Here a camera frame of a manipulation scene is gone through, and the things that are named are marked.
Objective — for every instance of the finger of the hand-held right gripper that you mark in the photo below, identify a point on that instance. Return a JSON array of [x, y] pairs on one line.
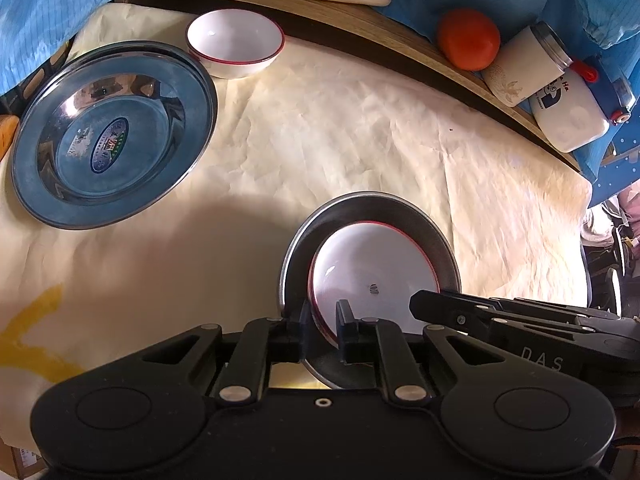
[[450, 310], [530, 329]]

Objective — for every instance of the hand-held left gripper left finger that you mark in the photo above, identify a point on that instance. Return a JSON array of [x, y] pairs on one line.
[[300, 332]]

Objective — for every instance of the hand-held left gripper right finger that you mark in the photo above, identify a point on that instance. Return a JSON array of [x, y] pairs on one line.
[[347, 332]]

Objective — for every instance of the white bowl red rim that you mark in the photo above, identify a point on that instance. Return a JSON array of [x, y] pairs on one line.
[[370, 260], [235, 40]]

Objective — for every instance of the steel bowl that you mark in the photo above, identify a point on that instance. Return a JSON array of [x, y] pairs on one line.
[[400, 215]]

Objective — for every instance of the steel plate with sticker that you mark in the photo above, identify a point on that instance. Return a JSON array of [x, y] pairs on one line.
[[115, 125]]

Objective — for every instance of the pale cloth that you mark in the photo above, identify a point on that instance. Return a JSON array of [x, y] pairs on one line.
[[597, 220]]

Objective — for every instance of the blue dotted cloth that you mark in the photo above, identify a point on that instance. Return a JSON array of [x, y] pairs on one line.
[[620, 160]]

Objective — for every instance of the cream table cloth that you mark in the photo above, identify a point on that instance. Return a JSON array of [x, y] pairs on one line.
[[350, 135]]

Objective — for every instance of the white and blue water bottle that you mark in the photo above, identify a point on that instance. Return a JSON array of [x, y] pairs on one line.
[[570, 110]]

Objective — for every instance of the white thermos flask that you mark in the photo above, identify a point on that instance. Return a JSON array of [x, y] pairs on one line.
[[525, 65]]

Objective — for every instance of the orange tomato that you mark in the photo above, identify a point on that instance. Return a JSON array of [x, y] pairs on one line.
[[470, 40]]

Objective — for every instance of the blue coat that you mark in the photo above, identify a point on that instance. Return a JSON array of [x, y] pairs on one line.
[[30, 10]]

